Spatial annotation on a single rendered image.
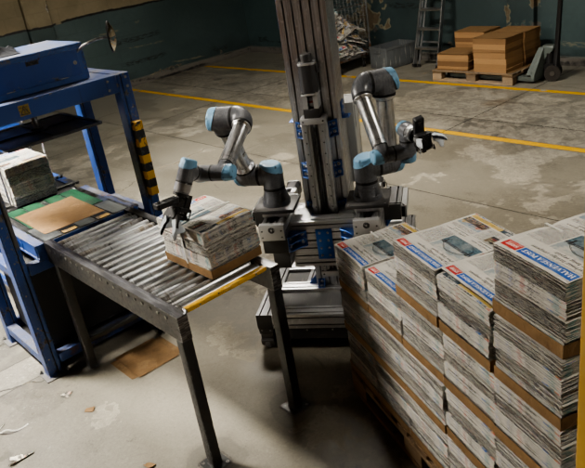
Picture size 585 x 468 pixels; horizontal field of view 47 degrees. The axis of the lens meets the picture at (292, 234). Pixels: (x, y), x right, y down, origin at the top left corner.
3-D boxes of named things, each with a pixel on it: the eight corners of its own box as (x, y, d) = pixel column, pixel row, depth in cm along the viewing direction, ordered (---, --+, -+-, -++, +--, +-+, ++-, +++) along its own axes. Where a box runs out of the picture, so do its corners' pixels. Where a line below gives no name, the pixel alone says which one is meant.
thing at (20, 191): (58, 191, 441) (47, 154, 431) (15, 208, 425) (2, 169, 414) (36, 182, 468) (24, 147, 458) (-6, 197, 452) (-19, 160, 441)
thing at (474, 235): (476, 214, 256) (476, 212, 255) (526, 240, 231) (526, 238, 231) (391, 241, 246) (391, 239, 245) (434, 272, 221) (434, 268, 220)
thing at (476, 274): (534, 239, 232) (534, 236, 231) (595, 271, 207) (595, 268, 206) (441, 269, 222) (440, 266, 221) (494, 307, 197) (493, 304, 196)
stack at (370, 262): (419, 364, 350) (407, 219, 315) (584, 525, 249) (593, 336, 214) (352, 389, 339) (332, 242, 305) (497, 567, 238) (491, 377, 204)
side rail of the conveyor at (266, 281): (283, 286, 306) (279, 263, 301) (274, 291, 303) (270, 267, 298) (136, 224, 401) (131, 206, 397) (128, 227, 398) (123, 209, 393)
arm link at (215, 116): (262, 190, 359) (227, 117, 318) (237, 191, 364) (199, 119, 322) (266, 174, 366) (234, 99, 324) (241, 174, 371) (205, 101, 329)
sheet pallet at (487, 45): (547, 70, 868) (547, 24, 844) (512, 85, 821) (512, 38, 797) (468, 66, 953) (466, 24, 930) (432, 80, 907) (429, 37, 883)
